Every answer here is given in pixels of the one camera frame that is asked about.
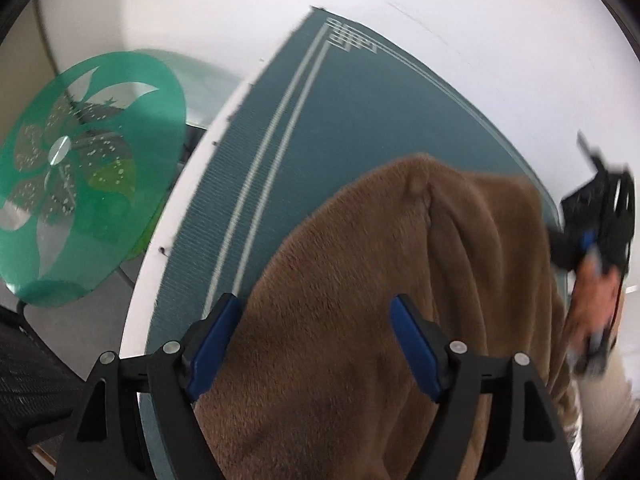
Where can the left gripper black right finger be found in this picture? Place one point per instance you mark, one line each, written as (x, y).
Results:
(503, 399)

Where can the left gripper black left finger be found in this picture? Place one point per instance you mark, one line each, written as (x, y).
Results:
(105, 439)

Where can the brown fleece garment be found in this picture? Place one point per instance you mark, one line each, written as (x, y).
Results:
(314, 384)

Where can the person's right hand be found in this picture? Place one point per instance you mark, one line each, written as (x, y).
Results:
(596, 305)

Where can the black mesh chair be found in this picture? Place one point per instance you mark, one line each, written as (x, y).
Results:
(40, 394)

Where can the green round glass table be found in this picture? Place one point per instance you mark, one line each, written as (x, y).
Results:
(87, 168)

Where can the teal table mat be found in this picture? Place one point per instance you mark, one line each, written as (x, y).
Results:
(336, 103)

